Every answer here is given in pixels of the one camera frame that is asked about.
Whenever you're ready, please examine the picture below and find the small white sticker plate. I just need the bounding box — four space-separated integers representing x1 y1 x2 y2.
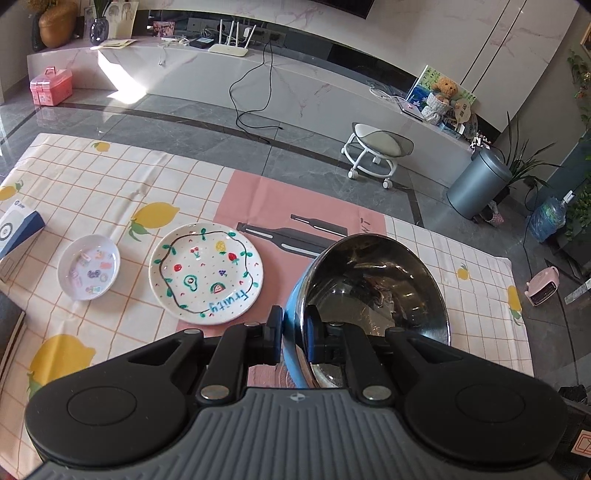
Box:
57 234 122 302

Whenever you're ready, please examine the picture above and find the lemon print checked tablecloth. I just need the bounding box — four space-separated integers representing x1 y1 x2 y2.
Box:
0 133 536 416

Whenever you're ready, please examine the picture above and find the blue steel bowl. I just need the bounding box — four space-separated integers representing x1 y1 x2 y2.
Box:
283 234 451 389

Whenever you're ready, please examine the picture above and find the hanging vine plant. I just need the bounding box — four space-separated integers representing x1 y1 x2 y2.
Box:
568 48 591 100

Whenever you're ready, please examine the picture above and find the brown round vase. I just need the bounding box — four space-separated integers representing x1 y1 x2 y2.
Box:
38 8 78 49

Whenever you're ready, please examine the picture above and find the white cable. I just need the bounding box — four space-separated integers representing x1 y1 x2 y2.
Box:
159 36 190 65

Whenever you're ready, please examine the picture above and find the long leaf potted plant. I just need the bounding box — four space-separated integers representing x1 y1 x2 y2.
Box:
501 111 564 195

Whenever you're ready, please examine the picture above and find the blue and white box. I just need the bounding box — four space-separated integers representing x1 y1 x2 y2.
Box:
0 199 46 260

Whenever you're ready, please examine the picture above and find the grey round trash can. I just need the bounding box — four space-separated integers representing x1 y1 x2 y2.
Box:
446 148 513 220

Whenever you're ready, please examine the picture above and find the blue water bottle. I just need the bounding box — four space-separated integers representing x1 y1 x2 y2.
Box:
527 194 571 243

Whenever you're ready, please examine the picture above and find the white router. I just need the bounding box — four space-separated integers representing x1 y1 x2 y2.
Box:
208 18 250 57

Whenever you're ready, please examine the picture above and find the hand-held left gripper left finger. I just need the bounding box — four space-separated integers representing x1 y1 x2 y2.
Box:
117 305 283 402

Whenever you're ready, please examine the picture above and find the pink small heater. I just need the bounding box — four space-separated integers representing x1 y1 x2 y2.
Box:
525 267 561 306

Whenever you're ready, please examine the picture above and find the green painted picture board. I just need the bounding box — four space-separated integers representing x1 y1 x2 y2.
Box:
406 65 476 121

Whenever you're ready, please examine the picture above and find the marble media bench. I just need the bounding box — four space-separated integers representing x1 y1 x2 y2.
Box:
27 34 476 153

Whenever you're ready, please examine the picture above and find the brown teddy bear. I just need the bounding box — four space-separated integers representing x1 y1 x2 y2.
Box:
422 78 459 124

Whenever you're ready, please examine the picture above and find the leafy green plant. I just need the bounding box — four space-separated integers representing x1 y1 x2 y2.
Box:
566 182 591 241

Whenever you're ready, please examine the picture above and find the grey flat board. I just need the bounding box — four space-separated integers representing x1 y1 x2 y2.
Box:
564 281 591 305

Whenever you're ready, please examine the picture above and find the white rolling stool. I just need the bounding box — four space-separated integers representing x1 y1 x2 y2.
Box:
342 122 415 189

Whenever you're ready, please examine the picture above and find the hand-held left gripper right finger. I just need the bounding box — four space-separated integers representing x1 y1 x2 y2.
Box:
302 305 466 402

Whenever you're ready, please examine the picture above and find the black cable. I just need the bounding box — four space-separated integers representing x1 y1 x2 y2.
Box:
229 39 284 145

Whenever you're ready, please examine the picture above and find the pink storage box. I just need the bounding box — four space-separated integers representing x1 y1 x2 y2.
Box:
30 67 74 106

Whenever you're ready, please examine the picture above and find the fruit painted white plate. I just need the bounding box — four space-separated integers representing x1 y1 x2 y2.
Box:
148 222 265 326

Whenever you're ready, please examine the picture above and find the white picture card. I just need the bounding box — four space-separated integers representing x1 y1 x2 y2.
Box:
110 0 139 40

